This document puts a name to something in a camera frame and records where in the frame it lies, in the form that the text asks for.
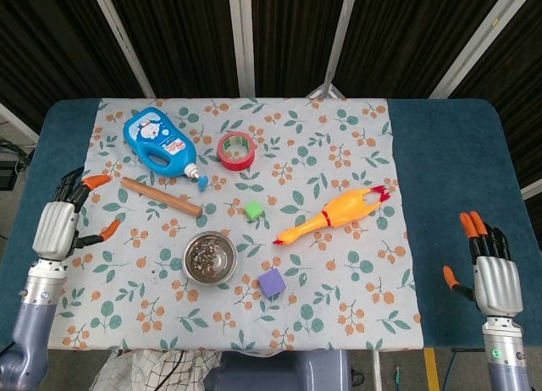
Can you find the stainless steel bowl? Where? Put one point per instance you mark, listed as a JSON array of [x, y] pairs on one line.
[[228, 260]]

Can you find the dark folding screen white frame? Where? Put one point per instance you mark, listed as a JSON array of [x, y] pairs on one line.
[[190, 35]]

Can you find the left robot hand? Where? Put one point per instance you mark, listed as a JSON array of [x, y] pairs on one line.
[[55, 230]]

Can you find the black equipment box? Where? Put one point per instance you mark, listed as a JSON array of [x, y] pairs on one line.
[[10, 166]]

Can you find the floral print tablecloth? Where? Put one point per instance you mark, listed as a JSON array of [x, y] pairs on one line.
[[339, 306]]

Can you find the yellow rubber chicken toy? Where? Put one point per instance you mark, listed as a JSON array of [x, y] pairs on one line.
[[345, 209]]

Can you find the teal table cover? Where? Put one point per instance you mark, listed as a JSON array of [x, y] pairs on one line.
[[444, 154]]

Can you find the white tripod stand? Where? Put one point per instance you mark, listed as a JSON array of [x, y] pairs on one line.
[[326, 88]]

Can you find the purple foam cube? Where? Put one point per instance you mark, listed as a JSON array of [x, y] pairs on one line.
[[271, 283]]

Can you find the white table leg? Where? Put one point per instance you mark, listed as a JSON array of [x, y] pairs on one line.
[[376, 372]]

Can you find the green foam cube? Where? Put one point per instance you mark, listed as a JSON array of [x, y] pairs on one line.
[[253, 209]]

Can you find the grey blue robot torso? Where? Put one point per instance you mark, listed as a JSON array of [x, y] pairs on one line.
[[279, 372]]

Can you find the red tape roll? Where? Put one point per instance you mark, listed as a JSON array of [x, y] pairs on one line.
[[226, 160]]

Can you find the wooden rolling pin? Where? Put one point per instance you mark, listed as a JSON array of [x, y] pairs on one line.
[[161, 196]]

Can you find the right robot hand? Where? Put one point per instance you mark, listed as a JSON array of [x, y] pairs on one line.
[[497, 283]]

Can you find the white checkered cloth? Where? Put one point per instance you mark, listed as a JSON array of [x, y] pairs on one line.
[[139, 372]]

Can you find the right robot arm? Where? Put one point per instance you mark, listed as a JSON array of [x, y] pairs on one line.
[[506, 359]]

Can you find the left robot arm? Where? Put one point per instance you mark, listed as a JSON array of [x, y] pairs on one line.
[[34, 323]]

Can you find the blue detergent bottle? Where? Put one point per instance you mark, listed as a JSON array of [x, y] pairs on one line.
[[148, 133]]

